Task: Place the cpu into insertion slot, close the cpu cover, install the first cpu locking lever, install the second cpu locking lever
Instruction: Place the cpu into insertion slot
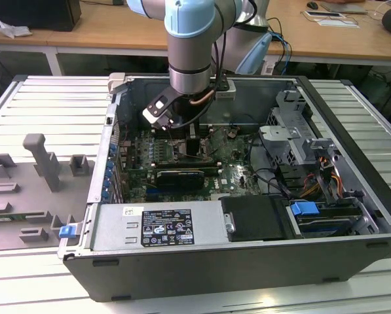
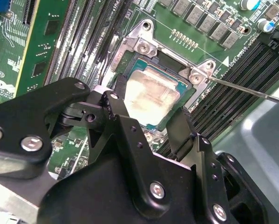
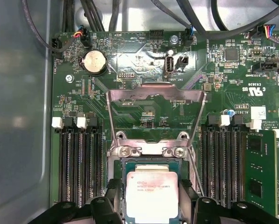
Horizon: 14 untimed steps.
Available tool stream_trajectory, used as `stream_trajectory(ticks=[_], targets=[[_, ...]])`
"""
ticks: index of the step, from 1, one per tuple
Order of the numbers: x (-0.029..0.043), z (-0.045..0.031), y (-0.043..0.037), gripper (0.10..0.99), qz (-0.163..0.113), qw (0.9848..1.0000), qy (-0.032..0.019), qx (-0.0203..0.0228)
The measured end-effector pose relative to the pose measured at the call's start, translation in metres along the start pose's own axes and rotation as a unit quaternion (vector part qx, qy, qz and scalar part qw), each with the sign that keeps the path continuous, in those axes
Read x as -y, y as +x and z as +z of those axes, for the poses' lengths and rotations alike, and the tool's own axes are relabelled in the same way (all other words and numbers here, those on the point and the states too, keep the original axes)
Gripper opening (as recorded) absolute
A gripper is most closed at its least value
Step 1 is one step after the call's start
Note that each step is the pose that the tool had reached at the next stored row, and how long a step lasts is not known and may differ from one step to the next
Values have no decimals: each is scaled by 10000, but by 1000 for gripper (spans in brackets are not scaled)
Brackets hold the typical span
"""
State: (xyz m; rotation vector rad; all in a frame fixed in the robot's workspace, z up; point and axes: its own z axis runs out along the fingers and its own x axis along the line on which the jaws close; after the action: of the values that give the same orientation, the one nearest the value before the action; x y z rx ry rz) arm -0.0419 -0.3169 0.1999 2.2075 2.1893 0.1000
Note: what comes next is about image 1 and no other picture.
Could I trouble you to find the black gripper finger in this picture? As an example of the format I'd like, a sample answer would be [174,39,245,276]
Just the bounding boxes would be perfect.
[186,125,200,158]

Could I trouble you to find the metal socket cover frame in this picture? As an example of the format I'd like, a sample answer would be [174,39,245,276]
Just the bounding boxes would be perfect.
[198,127,231,155]

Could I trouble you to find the black RAM slot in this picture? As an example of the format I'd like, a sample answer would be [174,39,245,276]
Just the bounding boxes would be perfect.
[151,161,223,171]

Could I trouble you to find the CPU socket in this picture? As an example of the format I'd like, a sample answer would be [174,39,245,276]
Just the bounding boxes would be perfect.
[170,137,214,164]

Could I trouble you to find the black expansion card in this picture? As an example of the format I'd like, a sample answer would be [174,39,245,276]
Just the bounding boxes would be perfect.
[155,168,205,191]

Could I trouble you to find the green motherboard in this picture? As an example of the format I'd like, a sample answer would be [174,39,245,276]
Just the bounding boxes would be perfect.
[116,126,265,203]

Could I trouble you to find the black plastic shroud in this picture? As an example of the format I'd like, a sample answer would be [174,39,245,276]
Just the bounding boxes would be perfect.
[221,195,293,243]

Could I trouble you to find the grey metal drive cage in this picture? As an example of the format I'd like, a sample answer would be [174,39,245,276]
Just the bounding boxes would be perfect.
[258,90,339,166]

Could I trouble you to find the wooden desk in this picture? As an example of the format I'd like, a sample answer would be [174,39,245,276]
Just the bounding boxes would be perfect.
[0,0,391,78]

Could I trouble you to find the silver power supply with label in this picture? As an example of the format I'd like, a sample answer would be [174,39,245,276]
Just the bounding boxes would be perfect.
[90,201,232,253]

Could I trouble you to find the black open PC case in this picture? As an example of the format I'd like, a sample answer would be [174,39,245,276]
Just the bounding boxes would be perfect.
[56,72,391,302]

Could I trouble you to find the hard disk in blue carrier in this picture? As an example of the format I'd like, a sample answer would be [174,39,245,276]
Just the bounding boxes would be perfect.
[289,201,363,238]

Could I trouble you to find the white flat device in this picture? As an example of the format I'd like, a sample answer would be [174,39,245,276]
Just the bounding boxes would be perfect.
[301,9,360,29]

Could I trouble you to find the grey parts rack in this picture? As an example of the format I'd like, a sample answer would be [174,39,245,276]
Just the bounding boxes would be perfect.
[0,132,97,253]

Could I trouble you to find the black box on desk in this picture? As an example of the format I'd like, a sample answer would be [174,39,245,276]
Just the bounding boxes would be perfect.
[0,0,82,32]

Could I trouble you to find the grey laptop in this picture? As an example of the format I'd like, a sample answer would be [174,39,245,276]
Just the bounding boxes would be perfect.
[319,0,369,15]

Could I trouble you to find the crumpled white paper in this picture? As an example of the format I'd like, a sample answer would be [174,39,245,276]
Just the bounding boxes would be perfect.
[0,18,33,39]

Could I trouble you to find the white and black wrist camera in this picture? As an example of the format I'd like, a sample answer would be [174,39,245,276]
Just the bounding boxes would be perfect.
[141,94,175,127]

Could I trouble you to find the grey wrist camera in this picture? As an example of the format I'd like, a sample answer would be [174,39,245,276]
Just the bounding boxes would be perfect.
[214,80,237,99]

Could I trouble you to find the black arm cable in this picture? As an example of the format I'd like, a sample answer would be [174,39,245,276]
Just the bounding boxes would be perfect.
[211,31,231,96]

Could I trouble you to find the red and black fan wire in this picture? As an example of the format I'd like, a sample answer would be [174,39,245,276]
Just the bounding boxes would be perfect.
[115,119,132,140]

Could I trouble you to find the blue cable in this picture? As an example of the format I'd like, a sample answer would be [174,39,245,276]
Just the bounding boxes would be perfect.
[269,31,294,78]

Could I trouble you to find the orange and yellow wires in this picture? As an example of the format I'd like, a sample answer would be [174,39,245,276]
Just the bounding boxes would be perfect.
[299,156,343,199]

